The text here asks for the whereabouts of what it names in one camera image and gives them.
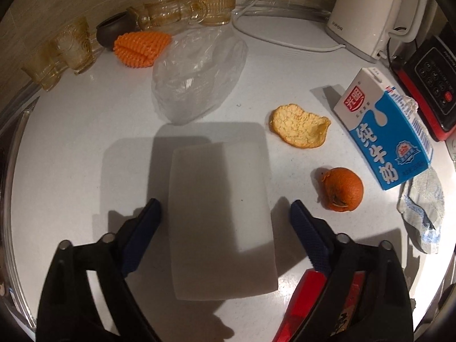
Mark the amber glass pitcher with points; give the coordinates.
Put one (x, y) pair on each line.
(169, 16)

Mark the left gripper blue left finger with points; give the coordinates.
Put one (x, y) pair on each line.
(137, 233)

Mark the white electric kettle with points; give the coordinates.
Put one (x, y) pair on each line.
(365, 26)

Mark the clear plastic bag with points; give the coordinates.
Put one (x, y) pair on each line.
(197, 72)

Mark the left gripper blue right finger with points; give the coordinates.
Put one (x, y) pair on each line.
(315, 235)

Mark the blue white plastic wrapper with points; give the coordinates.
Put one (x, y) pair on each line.
(421, 205)

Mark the red black blender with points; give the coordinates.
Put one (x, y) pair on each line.
(429, 77)

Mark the red snack bag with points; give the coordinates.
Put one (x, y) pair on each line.
(305, 298)

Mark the blue white milk carton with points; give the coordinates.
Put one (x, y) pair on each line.
(386, 128)

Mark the orange peel inside up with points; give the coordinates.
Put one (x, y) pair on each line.
(299, 128)

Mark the amber glass cup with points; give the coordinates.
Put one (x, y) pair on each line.
(72, 44)
(45, 67)

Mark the orange peel skin up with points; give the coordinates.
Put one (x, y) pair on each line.
(343, 189)

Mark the dark brown small pot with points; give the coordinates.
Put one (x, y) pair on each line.
(110, 29)

